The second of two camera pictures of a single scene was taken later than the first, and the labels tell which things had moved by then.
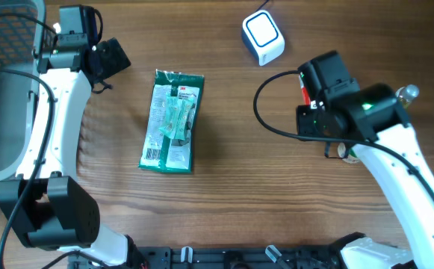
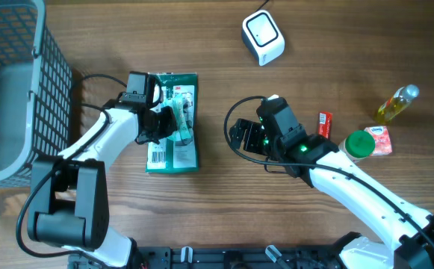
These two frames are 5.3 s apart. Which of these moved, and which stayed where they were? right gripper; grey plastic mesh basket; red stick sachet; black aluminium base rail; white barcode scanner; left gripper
Moved: left gripper; right gripper; red stick sachet
Stayed: white barcode scanner; grey plastic mesh basket; black aluminium base rail
